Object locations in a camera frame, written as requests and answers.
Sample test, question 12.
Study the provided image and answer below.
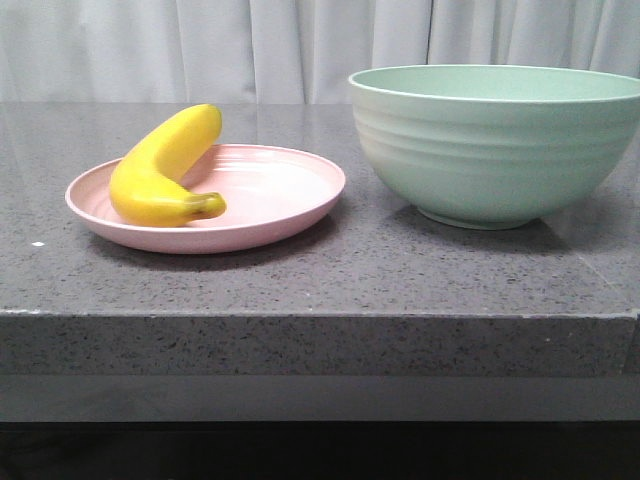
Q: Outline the white curtain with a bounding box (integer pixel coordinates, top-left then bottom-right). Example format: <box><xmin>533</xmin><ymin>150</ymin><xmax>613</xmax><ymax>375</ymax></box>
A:
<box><xmin>1</xmin><ymin>1</ymin><xmax>639</xmax><ymax>104</ymax></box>

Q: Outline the yellow banana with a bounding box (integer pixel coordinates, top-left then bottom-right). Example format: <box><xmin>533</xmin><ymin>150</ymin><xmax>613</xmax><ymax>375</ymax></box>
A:
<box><xmin>109</xmin><ymin>104</ymin><xmax>226</xmax><ymax>228</ymax></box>

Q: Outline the pink plate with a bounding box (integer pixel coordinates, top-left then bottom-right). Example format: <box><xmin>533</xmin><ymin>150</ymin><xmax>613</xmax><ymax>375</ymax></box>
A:
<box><xmin>65</xmin><ymin>144</ymin><xmax>346</xmax><ymax>254</ymax></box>

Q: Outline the green bowl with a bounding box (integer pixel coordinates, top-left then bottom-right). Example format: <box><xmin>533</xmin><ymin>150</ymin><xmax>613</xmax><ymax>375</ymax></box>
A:
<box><xmin>349</xmin><ymin>64</ymin><xmax>639</xmax><ymax>230</ymax></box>

